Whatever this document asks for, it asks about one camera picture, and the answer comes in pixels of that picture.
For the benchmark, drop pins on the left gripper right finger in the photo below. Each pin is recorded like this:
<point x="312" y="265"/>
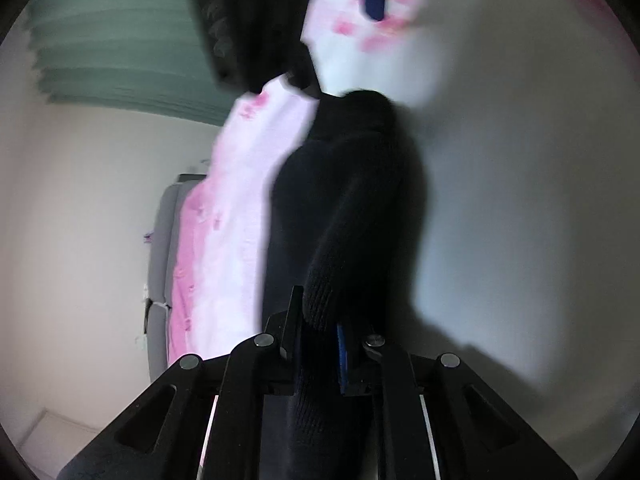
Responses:
<point x="412" y="417"/>

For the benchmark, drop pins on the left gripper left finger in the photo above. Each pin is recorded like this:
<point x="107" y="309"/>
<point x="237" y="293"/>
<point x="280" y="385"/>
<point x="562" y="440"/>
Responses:
<point x="201" y="418"/>

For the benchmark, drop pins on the black pants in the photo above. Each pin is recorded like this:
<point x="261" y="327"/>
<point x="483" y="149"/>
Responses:
<point x="345" y="214"/>

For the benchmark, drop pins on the green curtain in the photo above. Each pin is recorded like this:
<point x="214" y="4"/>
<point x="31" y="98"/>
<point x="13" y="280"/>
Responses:
<point x="143" y="55"/>

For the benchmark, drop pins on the pink floral bed cover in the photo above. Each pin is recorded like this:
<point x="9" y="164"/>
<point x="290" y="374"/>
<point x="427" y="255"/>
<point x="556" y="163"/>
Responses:
<point x="504" y="213"/>

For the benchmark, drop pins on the grey padded headboard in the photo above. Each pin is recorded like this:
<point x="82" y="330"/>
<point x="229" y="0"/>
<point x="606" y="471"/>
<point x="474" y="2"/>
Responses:
<point x="163" y="256"/>

